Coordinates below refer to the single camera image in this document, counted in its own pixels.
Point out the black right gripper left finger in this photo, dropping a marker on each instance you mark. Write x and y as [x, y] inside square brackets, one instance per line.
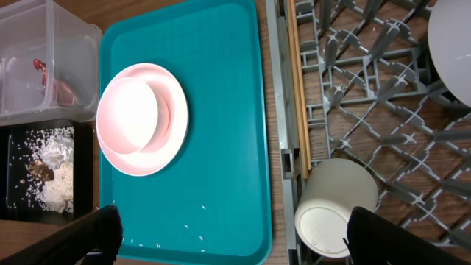
[93, 239]

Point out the grey dishwasher rack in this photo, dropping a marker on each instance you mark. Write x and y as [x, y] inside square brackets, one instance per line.
[373, 96]

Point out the wooden chopstick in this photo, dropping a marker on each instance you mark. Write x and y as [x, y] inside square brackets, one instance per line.
[300, 78]
[294, 73]

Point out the clear plastic container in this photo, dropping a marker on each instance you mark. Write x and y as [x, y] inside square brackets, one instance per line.
[69, 47]

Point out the grey bowl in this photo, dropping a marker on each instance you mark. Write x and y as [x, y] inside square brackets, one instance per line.
[449, 42]

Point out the cream paper cup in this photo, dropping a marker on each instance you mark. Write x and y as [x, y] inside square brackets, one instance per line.
[333, 189]

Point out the black plastic tray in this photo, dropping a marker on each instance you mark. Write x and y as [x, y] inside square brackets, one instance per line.
[83, 173]

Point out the white tissue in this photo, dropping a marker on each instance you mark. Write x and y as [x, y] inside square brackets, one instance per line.
[57, 150]

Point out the pink plate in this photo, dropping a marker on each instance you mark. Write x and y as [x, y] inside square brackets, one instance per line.
[148, 162]

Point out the teal serving tray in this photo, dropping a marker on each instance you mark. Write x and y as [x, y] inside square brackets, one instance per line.
[211, 204]

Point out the rice and food waste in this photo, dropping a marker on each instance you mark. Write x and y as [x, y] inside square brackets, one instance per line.
[36, 186]

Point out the red foil snack wrapper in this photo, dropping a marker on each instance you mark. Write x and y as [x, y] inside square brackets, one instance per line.
[62, 92]

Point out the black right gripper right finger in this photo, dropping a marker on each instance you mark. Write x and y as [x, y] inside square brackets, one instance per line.
[373, 240]

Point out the pink bowl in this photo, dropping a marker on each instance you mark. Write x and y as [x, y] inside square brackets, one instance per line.
[132, 116]

